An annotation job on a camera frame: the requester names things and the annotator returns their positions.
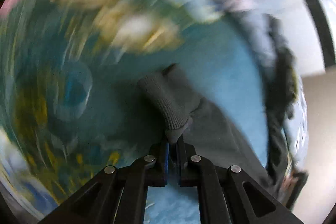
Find dark grey sweatpants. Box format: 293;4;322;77
138;64;273;188

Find grey-green shirt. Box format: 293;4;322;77
265;15;299;183

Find light blue floral duvet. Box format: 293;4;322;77
188;0;310;169

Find teal floral bed sheet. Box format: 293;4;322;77
0;0;268;224

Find white black wardrobe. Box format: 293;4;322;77
270;0;336;75

